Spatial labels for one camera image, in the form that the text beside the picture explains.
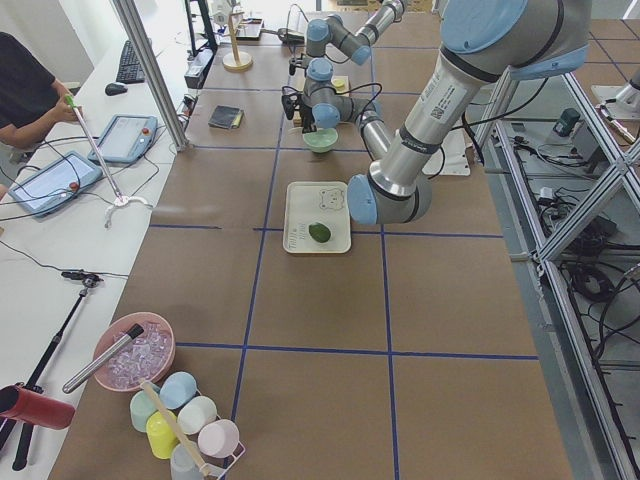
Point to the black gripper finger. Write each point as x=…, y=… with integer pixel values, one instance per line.
x=307, y=126

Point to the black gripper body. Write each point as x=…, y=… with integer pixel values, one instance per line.
x=308, y=113

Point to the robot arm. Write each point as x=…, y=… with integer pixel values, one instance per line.
x=479, y=41
x=355, y=46

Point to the light green bowl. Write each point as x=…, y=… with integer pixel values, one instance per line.
x=321, y=140

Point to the pink bowl with ice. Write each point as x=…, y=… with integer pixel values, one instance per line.
x=147, y=357

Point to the single lemon slice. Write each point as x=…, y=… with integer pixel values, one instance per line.
x=340, y=83

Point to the wooden cutting board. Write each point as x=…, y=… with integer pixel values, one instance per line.
x=299, y=84

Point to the metal scoop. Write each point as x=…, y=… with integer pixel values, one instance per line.
x=286, y=35

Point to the white bear serving tray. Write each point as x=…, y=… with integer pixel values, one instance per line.
x=313, y=202

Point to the wooden cup tree stand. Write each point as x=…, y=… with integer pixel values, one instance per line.
x=236, y=61

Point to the far blue teach pendant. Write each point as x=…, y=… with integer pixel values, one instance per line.
x=127, y=138

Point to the blue teach pendant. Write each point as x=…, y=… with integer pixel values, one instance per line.
x=127, y=138
x=55, y=185

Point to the black keyboard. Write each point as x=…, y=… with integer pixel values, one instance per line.
x=130, y=70

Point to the black computer mouse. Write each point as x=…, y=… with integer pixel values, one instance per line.
x=115, y=88

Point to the near blue teach pendant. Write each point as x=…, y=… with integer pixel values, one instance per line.
x=55, y=185

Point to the person in black shirt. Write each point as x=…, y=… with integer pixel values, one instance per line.
x=33, y=100

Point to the blue cup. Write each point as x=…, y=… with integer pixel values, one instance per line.
x=178, y=389

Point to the wooden stick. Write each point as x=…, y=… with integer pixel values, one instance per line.
x=205, y=469

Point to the white cup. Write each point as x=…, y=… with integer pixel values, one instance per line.
x=196, y=414

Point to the pink cup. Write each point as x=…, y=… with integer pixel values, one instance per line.
x=219, y=439

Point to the green cup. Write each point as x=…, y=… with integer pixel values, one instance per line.
x=141, y=408

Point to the yellow cup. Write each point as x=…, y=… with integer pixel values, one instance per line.
x=160, y=436

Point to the grey cup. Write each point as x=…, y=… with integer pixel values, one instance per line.
x=182, y=466

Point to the black tripod stick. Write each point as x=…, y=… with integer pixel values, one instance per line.
x=89, y=281

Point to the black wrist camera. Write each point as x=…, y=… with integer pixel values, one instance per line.
x=290, y=99
x=296, y=63

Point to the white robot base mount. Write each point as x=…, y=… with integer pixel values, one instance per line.
x=453, y=161

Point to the aluminium frame post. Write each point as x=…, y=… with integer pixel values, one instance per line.
x=134, y=28

